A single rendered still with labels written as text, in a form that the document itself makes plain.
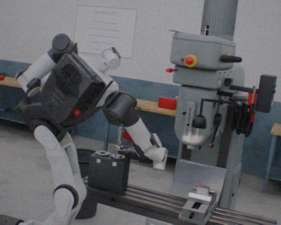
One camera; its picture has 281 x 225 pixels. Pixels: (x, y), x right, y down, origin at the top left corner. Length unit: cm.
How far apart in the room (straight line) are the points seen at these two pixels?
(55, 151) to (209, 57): 89
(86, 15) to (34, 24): 117
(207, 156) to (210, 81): 72
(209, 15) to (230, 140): 79
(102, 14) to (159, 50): 124
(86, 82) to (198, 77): 59
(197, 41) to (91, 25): 544
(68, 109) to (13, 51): 650
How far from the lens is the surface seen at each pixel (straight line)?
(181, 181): 264
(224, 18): 235
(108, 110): 187
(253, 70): 637
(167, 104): 611
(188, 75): 208
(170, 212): 227
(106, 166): 240
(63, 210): 213
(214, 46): 196
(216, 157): 261
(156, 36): 677
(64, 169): 211
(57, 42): 203
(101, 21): 723
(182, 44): 199
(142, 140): 198
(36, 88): 212
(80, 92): 183
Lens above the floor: 182
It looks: 10 degrees down
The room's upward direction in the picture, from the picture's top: 7 degrees clockwise
